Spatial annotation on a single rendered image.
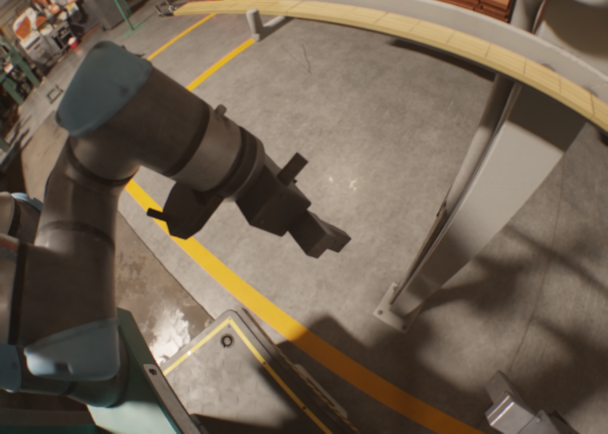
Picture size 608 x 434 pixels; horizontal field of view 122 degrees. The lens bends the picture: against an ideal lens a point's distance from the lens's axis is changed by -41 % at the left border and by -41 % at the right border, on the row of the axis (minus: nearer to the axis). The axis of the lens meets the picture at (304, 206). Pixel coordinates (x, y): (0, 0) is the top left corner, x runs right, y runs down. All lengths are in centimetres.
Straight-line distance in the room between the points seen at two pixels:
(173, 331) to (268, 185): 111
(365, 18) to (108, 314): 27
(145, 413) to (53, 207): 33
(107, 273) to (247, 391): 64
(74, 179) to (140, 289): 125
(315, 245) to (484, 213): 20
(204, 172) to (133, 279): 131
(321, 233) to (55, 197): 24
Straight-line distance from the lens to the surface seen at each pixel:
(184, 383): 90
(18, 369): 39
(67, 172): 26
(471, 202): 34
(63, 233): 23
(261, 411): 81
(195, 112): 23
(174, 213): 30
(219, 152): 24
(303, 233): 28
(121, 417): 52
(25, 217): 44
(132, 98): 21
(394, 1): 23
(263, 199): 25
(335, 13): 23
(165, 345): 134
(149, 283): 145
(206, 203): 27
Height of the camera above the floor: 109
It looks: 59 degrees down
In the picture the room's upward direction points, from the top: 18 degrees counter-clockwise
